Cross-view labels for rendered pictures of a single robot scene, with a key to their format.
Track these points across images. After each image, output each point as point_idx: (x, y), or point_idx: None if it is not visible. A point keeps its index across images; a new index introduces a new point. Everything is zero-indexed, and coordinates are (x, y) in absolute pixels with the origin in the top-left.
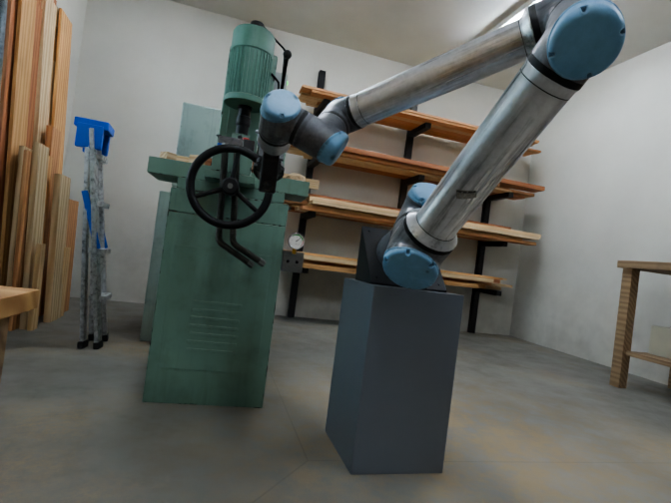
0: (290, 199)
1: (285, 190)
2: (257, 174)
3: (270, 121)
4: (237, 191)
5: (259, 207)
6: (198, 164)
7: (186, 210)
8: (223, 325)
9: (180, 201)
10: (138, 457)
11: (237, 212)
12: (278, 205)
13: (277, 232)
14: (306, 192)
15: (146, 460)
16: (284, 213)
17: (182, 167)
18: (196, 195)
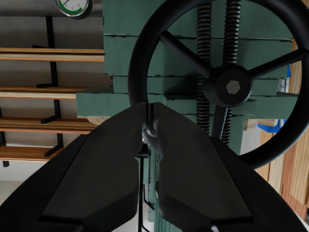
0: (111, 88)
1: (114, 98)
2: (232, 173)
3: None
4: (214, 76)
5: (156, 45)
6: (299, 126)
7: (266, 44)
8: None
9: (274, 58)
10: None
11: (198, 37)
12: (122, 72)
13: (117, 23)
14: (80, 99)
15: None
16: (110, 59)
17: (270, 110)
18: (306, 54)
